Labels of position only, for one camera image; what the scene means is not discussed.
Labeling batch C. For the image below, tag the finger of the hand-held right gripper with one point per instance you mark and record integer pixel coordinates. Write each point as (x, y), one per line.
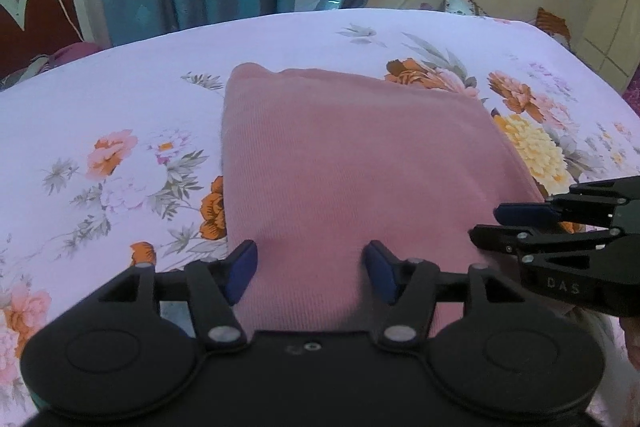
(525, 214)
(550, 243)

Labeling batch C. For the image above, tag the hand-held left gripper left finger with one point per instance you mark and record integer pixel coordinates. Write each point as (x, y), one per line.
(240, 274)

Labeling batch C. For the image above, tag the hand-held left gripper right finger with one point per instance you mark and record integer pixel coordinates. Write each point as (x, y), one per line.
(381, 272)

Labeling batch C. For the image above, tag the pink knitted sweater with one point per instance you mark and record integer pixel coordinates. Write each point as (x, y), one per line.
(350, 157)

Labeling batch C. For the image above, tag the pile of colourful clothes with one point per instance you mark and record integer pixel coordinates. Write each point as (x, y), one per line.
(70, 53)

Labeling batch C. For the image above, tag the purple cloth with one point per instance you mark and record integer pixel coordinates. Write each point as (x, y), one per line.
(632, 94)

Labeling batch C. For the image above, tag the orange floral pillow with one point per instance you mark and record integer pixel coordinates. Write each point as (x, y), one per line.
(552, 24)

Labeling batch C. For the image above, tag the floral bedsheet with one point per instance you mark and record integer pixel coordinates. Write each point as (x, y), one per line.
(125, 82)

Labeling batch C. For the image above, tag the red and white chair back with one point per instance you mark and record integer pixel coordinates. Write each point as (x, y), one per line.
(35, 22)

